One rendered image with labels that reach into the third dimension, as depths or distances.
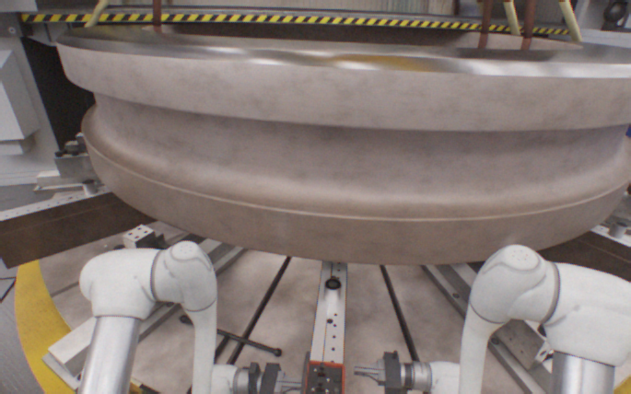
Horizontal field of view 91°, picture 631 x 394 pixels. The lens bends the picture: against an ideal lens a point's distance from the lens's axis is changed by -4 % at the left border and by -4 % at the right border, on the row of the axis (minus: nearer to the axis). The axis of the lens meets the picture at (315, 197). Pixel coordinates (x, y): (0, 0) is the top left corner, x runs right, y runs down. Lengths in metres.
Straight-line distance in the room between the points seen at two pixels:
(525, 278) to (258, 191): 1.16
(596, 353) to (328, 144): 1.09
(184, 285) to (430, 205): 1.11
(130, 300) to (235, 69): 0.86
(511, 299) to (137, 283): 0.83
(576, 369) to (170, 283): 0.87
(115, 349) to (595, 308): 0.99
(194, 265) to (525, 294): 0.73
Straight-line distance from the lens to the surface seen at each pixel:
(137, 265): 0.91
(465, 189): 1.66
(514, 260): 0.75
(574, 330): 0.81
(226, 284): 2.29
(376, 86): 1.23
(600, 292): 0.82
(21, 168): 5.23
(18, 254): 3.04
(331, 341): 1.49
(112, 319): 0.91
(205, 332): 1.06
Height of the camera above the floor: 1.89
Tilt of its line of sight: 30 degrees down
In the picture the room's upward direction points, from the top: 2 degrees clockwise
